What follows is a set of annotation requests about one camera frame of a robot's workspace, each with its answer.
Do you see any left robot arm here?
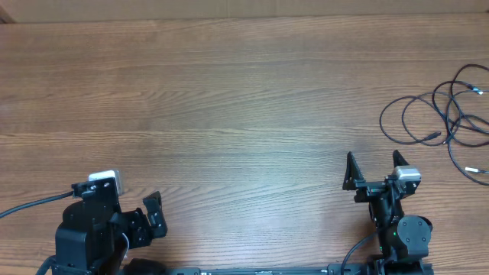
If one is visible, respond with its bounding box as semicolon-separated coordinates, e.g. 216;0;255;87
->
37;176;167;275

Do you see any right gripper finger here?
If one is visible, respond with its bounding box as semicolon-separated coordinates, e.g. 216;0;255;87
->
342;151;366;191
392;150;410;167

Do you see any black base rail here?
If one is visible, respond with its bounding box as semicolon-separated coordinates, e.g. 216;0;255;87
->
164;263;435;275

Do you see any black USB cable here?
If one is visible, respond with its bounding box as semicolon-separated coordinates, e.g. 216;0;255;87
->
379;90;489;147
431;63;489;187

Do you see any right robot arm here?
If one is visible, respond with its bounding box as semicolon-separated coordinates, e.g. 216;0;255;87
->
339;150;434;275

